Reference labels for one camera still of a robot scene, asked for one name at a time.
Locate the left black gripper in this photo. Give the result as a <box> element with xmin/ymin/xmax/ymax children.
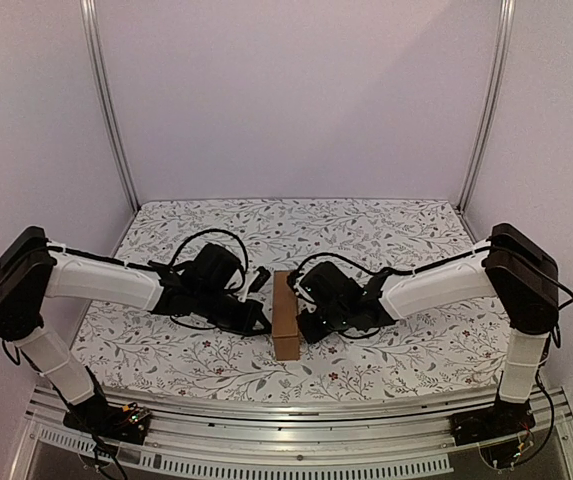
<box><xmin>194</xmin><ymin>286</ymin><xmax>273</xmax><ymax>338</ymax></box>

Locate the brown cardboard box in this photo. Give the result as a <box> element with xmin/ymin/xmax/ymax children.
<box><xmin>272</xmin><ymin>271</ymin><xmax>300</xmax><ymax>361</ymax></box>

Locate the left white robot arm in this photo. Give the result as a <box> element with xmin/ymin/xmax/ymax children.
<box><xmin>0</xmin><ymin>226</ymin><xmax>272</xmax><ymax>434</ymax></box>

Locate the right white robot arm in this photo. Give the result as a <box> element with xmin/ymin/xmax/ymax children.
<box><xmin>287</xmin><ymin>223</ymin><xmax>573</xmax><ymax>436</ymax></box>

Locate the floral patterned table mat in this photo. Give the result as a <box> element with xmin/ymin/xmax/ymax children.
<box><xmin>72</xmin><ymin>199</ymin><xmax>509</xmax><ymax>403</ymax></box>

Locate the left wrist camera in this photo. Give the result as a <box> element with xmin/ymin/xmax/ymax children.
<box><xmin>248</xmin><ymin>266</ymin><xmax>271</xmax><ymax>293</ymax></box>

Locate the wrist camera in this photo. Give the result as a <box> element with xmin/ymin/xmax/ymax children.
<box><xmin>248</xmin><ymin>266</ymin><xmax>271</xmax><ymax>293</ymax></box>
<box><xmin>286</xmin><ymin>269</ymin><xmax>311</xmax><ymax>302</ymax></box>

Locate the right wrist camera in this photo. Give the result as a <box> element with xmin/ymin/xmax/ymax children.
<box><xmin>286</xmin><ymin>269</ymin><xmax>311</xmax><ymax>302</ymax></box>

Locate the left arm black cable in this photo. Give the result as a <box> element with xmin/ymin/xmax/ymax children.
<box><xmin>45</xmin><ymin>228</ymin><xmax>249</xmax><ymax>296</ymax></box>

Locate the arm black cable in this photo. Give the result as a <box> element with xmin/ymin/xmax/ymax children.
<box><xmin>45</xmin><ymin>228</ymin><xmax>249</xmax><ymax>296</ymax></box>
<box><xmin>290</xmin><ymin>243</ymin><xmax>573</xmax><ymax>321</ymax></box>

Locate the front aluminium rail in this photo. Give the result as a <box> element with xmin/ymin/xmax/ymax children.
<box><xmin>9</xmin><ymin>387</ymin><xmax>573</xmax><ymax>479</ymax></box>

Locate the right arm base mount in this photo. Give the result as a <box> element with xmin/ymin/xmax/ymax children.
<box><xmin>449</xmin><ymin>396</ymin><xmax>536</xmax><ymax>446</ymax></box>

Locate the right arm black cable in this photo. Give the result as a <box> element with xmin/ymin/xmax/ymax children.
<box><xmin>290</xmin><ymin>243</ymin><xmax>573</xmax><ymax>321</ymax></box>

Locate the left aluminium frame post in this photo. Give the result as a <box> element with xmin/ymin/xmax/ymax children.
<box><xmin>79</xmin><ymin>0</ymin><xmax>141</xmax><ymax>213</ymax></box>

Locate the aluminium frame post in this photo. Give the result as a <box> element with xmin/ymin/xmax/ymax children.
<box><xmin>456</xmin><ymin>0</ymin><xmax>516</xmax><ymax>217</ymax></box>
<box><xmin>79</xmin><ymin>0</ymin><xmax>141</xmax><ymax>213</ymax></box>

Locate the right aluminium frame post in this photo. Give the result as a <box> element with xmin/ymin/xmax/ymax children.
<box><xmin>456</xmin><ymin>0</ymin><xmax>516</xmax><ymax>217</ymax></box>

